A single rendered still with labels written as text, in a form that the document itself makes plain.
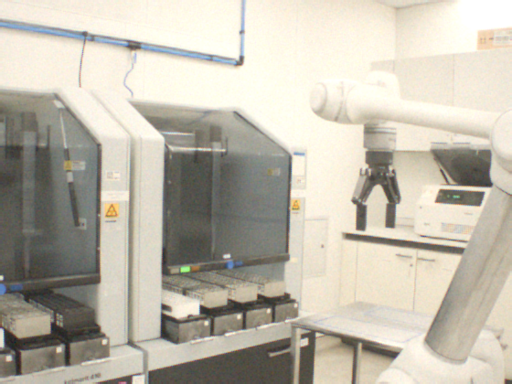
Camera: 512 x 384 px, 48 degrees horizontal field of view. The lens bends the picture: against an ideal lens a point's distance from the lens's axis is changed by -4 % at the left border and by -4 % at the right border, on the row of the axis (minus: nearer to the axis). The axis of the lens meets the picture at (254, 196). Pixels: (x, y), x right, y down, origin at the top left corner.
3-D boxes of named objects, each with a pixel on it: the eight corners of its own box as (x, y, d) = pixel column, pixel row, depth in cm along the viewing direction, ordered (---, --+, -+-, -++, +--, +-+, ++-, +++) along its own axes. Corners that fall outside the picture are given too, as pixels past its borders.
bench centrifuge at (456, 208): (410, 236, 403) (415, 143, 399) (456, 231, 443) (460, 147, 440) (485, 245, 361) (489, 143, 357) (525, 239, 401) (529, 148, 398)
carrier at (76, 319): (92, 325, 187) (92, 307, 187) (95, 326, 185) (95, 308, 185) (59, 330, 179) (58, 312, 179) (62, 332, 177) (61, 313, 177)
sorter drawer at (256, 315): (145, 296, 270) (145, 277, 269) (170, 293, 279) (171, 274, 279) (253, 333, 216) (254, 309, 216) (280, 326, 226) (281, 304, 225)
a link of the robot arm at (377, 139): (403, 130, 158) (402, 152, 158) (376, 130, 165) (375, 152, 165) (384, 127, 152) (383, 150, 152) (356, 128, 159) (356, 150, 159)
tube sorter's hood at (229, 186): (96, 255, 240) (100, 100, 236) (211, 246, 281) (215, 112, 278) (167, 276, 202) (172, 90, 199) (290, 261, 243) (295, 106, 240)
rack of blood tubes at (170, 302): (132, 304, 224) (132, 289, 224) (154, 302, 231) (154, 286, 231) (176, 322, 203) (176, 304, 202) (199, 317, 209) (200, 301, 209)
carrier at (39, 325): (48, 332, 176) (48, 313, 176) (51, 334, 175) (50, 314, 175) (12, 337, 168) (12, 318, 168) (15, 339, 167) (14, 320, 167)
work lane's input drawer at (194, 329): (86, 304, 249) (86, 283, 249) (113, 300, 258) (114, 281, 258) (186, 347, 196) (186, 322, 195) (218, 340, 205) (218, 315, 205)
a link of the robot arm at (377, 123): (378, 130, 166) (345, 127, 158) (379, 76, 165) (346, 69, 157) (408, 130, 157) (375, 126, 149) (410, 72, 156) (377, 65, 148)
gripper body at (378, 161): (381, 149, 153) (379, 185, 154) (400, 151, 159) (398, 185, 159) (358, 149, 159) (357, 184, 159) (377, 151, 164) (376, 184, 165)
